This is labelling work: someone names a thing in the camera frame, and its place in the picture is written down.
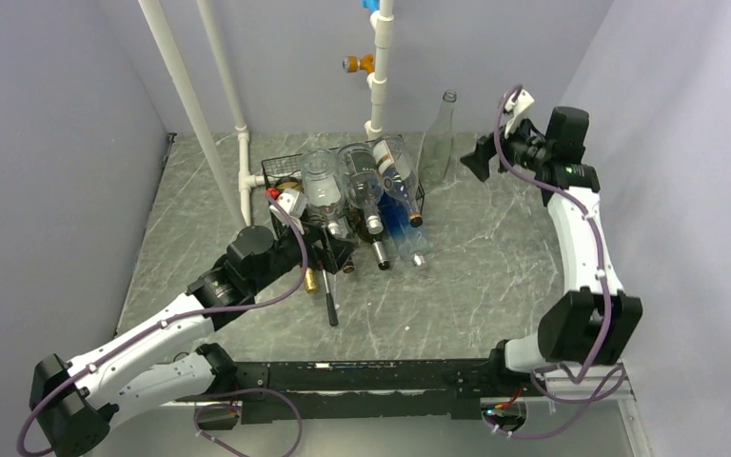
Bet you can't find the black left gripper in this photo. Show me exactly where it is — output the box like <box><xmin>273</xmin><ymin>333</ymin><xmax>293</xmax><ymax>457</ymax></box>
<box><xmin>248</xmin><ymin>213</ymin><xmax>357</xmax><ymax>293</ymax></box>

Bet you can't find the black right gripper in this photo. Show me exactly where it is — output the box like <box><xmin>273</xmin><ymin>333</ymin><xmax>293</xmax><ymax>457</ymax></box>
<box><xmin>461</xmin><ymin>110</ymin><xmax>553</xmax><ymax>182</ymax></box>

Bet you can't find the clear bottle black gold label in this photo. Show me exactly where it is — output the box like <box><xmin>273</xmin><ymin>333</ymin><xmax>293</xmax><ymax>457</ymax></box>
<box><xmin>418</xmin><ymin>89</ymin><xmax>457</xmax><ymax>189</ymax></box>

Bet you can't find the clear round glass bottle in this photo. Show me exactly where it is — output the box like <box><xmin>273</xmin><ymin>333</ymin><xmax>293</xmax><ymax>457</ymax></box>
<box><xmin>299</xmin><ymin>149</ymin><xmax>350</xmax><ymax>240</ymax></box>

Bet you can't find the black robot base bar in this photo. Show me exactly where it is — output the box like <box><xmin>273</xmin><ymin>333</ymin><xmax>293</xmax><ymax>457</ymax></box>
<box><xmin>172</xmin><ymin>342</ymin><xmax>531</xmax><ymax>425</ymax></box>

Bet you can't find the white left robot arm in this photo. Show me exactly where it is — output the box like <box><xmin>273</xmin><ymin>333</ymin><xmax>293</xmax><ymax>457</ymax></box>
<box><xmin>17</xmin><ymin>226</ymin><xmax>356</xmax><ymax>456</ymax></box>

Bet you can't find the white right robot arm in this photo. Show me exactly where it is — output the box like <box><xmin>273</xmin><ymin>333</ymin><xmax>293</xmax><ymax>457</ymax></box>
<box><xmin>461</xmin><ymin>105</ymin><xmax>642</xmax><ymax>395</ymax></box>

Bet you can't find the dark bottle silver capsule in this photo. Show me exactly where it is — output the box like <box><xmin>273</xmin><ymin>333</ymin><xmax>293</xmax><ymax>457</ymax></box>
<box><xmin>354</xmin><ymin>209</ymin><xmax>391</xmax><ymax>270</ymax></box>

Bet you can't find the blue glass bottle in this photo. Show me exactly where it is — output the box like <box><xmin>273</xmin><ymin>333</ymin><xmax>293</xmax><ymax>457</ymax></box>
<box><xmin>379</xmin><ymin>194</ymin><xmax>431</xmax><ymax>267</ymax></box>

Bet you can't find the clear bottle black cap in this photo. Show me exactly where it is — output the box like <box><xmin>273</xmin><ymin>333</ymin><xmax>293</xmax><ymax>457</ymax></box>
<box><xmin>371</xmin><ymin>134</ymin><xmax>424</xmax><ymax>228</ymax></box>

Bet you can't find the clear bottle silver cap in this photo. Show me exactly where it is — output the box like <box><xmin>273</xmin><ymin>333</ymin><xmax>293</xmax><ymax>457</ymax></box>
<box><xmin>338</xmin><ymin>143</ymin><xmax>384</xmax><ymax>235</ymax></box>

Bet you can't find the dark bottle gold foil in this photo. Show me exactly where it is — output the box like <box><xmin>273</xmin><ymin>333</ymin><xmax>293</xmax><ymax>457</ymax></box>
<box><xmin>276</xmin><ymin>176</ymin><xmax>319</xmax><ymax>293</ymax></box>

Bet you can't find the white pipe with tee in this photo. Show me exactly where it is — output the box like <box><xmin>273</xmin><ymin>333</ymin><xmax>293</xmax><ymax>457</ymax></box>
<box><xmin>196</xmin><ymin>0</ymin><xmax>264</xmax><ymax>225</ymax></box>

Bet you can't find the orange valve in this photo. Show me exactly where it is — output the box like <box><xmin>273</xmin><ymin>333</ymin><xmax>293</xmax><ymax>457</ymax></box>
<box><xmin>342</xmin><ymin>54</ymin><xmax>375</xmax><ymax>74</ymax></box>

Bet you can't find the white pipe with valves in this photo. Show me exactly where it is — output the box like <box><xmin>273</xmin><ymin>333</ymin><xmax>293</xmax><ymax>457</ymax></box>
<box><xmin>365</xmin><ymin>0</ymin><xmax>394</xmax><ymax>140</ymax></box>

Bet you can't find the blue valve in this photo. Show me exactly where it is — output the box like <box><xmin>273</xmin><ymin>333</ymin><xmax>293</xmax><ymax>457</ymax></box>
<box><xmin>361</xmin><ymin>0</ymin><xmax>380</xmax><ymax>13</ymax></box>

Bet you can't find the slanted white pipe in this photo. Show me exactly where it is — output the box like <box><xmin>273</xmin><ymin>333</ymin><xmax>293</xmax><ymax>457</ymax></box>
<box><xmin>138</xmin><ymin>0</ymin><xmax>246</xmax><ymax>231</ymax></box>

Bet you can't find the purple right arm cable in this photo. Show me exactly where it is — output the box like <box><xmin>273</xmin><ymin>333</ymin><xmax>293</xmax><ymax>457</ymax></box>
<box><xmin>483</xmin><ymin>85</ymin><xmax>628</xmax><ymax>442</ymax></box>

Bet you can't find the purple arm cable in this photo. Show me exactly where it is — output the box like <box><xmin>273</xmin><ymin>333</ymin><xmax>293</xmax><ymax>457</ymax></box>
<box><xmin>15</xmin><ymin>189</ymin><xmax>310</xmax><ymax>457</ymax></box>
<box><xmin>483</xmin><ymin>85</ymin><xmax>628</xmax><ymax>442</ymax></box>

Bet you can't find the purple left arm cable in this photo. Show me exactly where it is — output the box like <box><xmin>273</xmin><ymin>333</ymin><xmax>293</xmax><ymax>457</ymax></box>
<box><xmin>15</xmin><ymin>189</ymin><xmax>310</xmax><ymax>457</ymax></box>

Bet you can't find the black handled tool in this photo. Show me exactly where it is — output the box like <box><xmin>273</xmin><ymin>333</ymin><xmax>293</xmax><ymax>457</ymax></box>
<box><xmin>318</xmin><ymin>261</ymin><xmax>339</xmax><ymax>328</ymax></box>

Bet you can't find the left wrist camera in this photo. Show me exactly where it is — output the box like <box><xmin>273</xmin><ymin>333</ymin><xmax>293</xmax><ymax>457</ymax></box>
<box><xmin>267</xmin><ymin>188</ymin><xmax>308</xmax><ymax>224</ymax></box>

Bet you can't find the black wire wine rack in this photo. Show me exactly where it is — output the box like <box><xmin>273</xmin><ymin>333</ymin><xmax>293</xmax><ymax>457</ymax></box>
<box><xmin>262</xmin><ymin>139</ymin><xmax>425</xmax><ymax>241</ymax></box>

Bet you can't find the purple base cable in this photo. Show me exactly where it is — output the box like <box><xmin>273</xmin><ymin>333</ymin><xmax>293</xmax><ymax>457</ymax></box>
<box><xmin>192</xmin><ymin>386</ymin><xmax>305</xmax><ymax>457</ymax></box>

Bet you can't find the aluminium frame rail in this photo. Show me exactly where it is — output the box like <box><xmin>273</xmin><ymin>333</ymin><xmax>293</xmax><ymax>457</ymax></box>
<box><xmin>158</xmin><ymin>364</ymin><xmax>627</xmax><ymax>435</ymax></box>

